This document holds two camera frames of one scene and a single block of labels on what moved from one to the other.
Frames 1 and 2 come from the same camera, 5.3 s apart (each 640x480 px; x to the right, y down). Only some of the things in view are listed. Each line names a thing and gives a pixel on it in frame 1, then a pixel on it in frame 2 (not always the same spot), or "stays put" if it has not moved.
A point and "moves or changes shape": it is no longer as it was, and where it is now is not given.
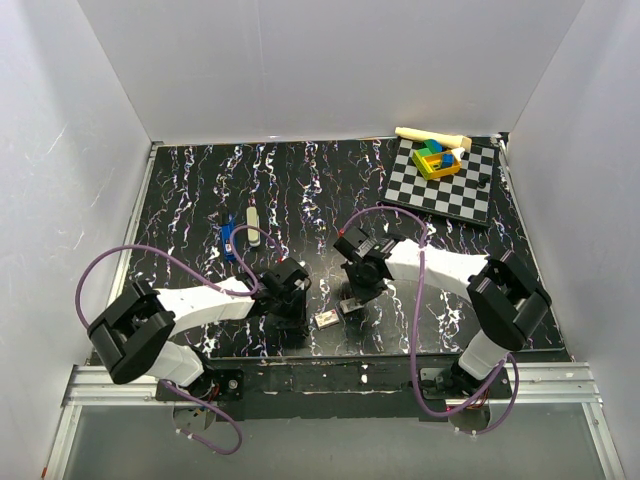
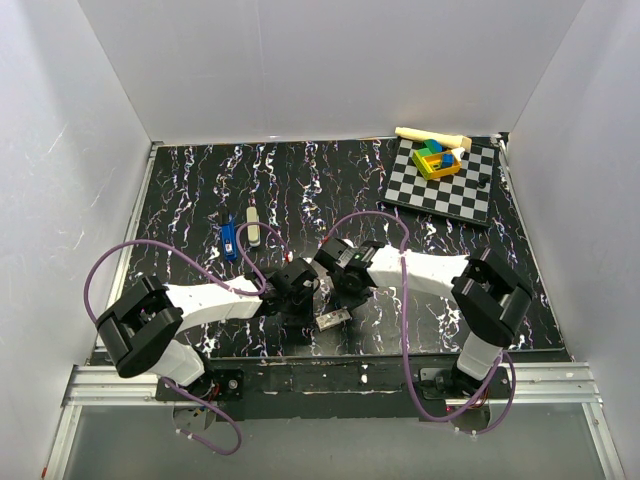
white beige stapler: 252,219 stays put
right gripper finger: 371,300 → 358,299
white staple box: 326,318 stays put
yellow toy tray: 430,167 stays put
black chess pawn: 483,179 stays put
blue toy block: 447,160 stays put
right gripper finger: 353,299 → 341,301
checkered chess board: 465,195 stays put
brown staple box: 350,305 moves or changes shape
